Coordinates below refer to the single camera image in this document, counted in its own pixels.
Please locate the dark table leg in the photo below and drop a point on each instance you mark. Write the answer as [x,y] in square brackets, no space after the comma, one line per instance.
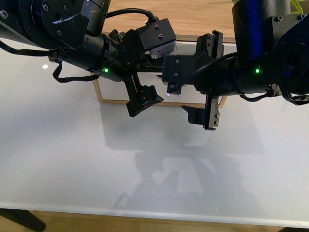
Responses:
[24,218]

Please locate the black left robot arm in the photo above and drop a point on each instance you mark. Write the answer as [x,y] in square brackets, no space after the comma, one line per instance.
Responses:
[69,33]

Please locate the white front wooden drawer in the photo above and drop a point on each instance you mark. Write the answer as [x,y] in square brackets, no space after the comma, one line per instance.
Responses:
[108,91]

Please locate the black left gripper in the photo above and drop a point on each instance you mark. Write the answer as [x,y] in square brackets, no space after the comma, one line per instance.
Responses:
[140,97]

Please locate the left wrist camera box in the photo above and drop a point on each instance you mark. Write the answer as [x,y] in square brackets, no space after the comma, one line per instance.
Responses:
[158,38]

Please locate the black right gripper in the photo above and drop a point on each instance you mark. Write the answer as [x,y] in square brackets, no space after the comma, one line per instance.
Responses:
[209,53]

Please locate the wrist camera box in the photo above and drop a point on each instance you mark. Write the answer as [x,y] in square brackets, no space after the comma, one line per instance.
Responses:
[158,38]
[177,68]

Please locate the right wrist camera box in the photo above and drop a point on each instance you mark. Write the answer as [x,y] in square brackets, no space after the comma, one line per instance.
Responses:
[177,68]

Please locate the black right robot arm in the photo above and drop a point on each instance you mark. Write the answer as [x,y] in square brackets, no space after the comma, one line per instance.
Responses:
[272,58]

